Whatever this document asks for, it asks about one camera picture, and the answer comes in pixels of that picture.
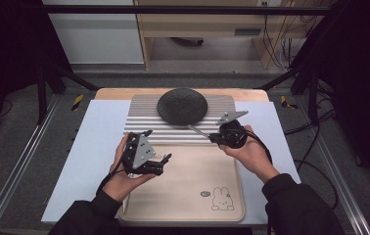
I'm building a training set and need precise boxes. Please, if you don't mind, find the left hand-held gripper cable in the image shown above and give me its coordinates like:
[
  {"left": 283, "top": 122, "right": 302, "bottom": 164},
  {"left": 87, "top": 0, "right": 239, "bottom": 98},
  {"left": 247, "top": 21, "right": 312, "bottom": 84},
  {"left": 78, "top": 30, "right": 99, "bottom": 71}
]
[{"left": 96, "top": 156, "right": 125, "bottom": 195}]

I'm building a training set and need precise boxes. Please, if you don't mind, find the black stand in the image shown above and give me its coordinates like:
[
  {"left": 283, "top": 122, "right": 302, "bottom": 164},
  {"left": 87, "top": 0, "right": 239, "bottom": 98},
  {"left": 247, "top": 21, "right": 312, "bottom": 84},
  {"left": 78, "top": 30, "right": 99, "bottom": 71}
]
[
  {"left": 254, "top": 62, "right": 321, "bottom": 126},
  {"left": 37, "top": 62, "right": 99, "bottom": 125}
]

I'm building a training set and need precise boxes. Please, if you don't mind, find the person's right hand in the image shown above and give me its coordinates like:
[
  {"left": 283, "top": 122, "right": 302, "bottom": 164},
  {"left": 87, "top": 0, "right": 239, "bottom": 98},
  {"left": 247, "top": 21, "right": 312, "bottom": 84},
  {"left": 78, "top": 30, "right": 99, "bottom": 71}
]
[{"left": 219, "top": 126, "right": 280, "bottom": 184}]

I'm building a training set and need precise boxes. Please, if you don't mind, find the striped woven placemat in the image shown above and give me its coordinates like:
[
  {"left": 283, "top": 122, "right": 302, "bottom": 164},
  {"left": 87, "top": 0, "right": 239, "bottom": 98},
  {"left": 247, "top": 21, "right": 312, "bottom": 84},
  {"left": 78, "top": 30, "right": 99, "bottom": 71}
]
[{"left": 123, "top": 94, "right": 237, "bottom": 146}]

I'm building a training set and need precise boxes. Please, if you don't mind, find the black frame bar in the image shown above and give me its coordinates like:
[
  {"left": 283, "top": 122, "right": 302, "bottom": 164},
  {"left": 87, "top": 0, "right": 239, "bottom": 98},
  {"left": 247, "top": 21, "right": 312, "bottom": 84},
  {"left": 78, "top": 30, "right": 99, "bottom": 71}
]
[{"left": 40, "top": 4, "right": 333, "bottom": 17}]

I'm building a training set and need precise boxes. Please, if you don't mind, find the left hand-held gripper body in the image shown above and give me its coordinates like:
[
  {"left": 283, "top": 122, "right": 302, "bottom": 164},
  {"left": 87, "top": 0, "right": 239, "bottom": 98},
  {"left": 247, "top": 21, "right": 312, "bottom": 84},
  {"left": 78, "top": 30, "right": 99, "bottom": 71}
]
[{"left": 121, "top": 129, "right": 162, "bottom": 176}]

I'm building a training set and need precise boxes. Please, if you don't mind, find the right hand-held gripper cable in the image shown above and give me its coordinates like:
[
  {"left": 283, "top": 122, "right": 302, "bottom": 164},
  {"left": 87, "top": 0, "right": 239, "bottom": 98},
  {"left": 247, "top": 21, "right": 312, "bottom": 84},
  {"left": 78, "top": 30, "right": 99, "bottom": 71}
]
[{"left": 235, "top": 128, "right": 274, "bottom": 165}]

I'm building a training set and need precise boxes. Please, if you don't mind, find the white wall socket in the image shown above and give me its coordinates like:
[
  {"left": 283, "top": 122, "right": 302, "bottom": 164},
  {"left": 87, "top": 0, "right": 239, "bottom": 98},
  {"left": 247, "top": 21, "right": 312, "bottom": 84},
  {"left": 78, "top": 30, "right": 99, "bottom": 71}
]
[{"left": 256, "top": 0, "right": 285, "bottom": 8}]

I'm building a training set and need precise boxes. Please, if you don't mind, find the yellow black floor tape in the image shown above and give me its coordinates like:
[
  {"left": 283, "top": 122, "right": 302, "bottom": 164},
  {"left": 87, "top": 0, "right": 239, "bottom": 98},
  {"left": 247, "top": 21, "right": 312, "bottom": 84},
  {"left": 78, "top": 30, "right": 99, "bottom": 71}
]
[
  {"left": 71, "top": 94, "right": 84, "bottom": 112},
  {"left": 280, "top": 95, "right": 299, "bottom": 110}
]

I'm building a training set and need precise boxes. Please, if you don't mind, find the pale blue board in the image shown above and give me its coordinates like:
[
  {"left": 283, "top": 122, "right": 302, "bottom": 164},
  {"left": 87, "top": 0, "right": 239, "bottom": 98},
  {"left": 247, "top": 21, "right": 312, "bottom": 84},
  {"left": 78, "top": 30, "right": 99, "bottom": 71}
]
[{"left": 40, "top": 99, "right": 302, "bottom": 226}]

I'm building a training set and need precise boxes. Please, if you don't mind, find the black curtain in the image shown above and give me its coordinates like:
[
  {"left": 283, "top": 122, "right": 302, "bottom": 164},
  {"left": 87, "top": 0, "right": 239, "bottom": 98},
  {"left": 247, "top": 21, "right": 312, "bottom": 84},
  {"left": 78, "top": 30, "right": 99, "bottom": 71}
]
[
  {"left": 0, "top": 0, "right": 73, "bottom": 138},
  {"left": 290, "top": 0, "right": 370, "bottom": 197}
]

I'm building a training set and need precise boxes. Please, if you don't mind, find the hand-held gripper cable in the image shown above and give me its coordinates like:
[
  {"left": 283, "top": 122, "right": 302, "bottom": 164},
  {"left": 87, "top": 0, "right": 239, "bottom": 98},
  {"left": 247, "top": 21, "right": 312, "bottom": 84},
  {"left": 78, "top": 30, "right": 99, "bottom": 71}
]
[
  {"left": 235, "top": 128, "right": 274, "bottom": 165},
  {"left": 96, "top": 156, "right": 125, "bottom": 195}
]

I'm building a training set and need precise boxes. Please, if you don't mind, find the white cabinet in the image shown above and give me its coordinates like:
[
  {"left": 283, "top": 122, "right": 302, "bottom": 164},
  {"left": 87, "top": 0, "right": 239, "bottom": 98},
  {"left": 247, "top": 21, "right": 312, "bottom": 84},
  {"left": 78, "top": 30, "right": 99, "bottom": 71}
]
[{"left": 41, "top": 0, "right": 146, "bottom": 65}]

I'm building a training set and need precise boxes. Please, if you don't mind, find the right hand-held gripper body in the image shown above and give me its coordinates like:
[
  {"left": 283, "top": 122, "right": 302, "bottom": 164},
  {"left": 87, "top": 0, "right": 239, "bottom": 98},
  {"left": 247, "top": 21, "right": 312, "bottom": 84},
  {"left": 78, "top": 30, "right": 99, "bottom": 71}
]
[{"left": 216, "top": 110, "right": 250, "bottom": 150}]

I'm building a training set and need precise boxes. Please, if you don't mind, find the beige plastic tray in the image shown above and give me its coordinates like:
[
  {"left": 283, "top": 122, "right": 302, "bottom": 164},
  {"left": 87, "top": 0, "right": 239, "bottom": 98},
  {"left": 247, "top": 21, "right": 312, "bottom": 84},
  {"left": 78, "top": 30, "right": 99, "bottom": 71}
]
[{"left": 119, "top": 143, "right": 246, "bottom": 224}]

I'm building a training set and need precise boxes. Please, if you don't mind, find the black textured plate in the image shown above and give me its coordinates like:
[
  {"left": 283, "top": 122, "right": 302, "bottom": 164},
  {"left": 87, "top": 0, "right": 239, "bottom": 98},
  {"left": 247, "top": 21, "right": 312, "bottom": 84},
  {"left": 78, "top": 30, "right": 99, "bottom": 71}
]
[{"left": 156, "top": 87, "right": 208, "bottom": 126}]

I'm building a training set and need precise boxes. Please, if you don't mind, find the aluminium frame rail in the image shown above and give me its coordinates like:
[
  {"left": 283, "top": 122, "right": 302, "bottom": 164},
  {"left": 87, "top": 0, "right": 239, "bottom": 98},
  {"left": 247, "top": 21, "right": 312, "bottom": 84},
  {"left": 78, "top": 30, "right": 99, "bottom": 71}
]
[
  {"left": 299, "top": 97, "right": 370, "bottom": 235},
  {"left": 0, "top": 94, "right": 60, "bottom": 235}
]

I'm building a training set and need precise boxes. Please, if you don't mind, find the black floor cable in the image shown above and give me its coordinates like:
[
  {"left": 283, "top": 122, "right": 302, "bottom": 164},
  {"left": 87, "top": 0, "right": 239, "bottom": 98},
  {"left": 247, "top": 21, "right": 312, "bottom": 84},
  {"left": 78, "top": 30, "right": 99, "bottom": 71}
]
[
  {"left": 284, "top": 109, "right": 336, "bottom": 136},
  {"left": 295, "top": 159, "right": 340, "bottom": 210}
]

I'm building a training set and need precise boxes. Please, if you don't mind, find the wooden cabinet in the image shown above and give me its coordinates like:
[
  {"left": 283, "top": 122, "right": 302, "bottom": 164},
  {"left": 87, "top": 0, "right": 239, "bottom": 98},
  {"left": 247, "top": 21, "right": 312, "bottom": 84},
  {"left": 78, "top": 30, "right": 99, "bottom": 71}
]
[{"left": 133, "top": 0, "right": 324, "bottom": 71}]

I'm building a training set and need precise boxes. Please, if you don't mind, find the person's left hand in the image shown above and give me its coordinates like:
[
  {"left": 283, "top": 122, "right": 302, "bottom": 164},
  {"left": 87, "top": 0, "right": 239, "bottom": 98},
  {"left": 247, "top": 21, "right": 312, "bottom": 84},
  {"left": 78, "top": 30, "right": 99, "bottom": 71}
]
[{"left": 103, "top": 134, "right": 158, "bottom": 203}]

